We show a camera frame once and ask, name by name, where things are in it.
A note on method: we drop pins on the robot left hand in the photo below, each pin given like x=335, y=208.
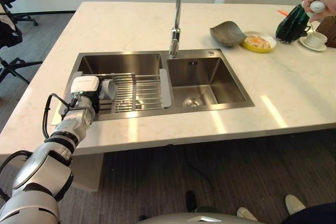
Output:
x=84, y=90

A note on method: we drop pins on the white cup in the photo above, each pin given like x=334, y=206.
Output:
x=109, y=90

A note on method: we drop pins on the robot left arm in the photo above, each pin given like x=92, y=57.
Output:
x=47, y=155

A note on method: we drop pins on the metal sink drying rack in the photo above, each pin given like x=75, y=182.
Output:
x=131, y=91

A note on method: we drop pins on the stainless steel double sink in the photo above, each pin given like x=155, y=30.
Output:
x=162, y=82

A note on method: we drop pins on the black office chair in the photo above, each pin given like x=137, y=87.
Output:
x=11, y=32

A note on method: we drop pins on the chrome kitchen faucet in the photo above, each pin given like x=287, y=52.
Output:
x=176, y=14

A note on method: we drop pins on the grey leaf-shaped bowl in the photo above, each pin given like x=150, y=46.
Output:
x=227, y=33

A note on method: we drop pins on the yellow dish with food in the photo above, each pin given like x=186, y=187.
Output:
x=258, y=43

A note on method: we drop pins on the person's white shoe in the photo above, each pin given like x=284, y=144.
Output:
x=294, y=203
x=246, y=214

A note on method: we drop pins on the orange utensil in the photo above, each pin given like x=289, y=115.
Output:
x=283, y=12

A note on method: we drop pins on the dark green glass vase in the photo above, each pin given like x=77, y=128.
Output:
x=290, y=26

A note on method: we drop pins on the white saucer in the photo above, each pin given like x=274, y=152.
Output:
x=305, y=43

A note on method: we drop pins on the white teacup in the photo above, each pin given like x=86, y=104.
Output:
x=316, y=39

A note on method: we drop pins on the white salt shaker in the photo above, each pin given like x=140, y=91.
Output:
x=316, y=6

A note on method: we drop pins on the brown woven basket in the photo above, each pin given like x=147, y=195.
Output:
x=328, y=28

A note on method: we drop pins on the person's leg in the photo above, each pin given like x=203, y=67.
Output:
x=312, y=214

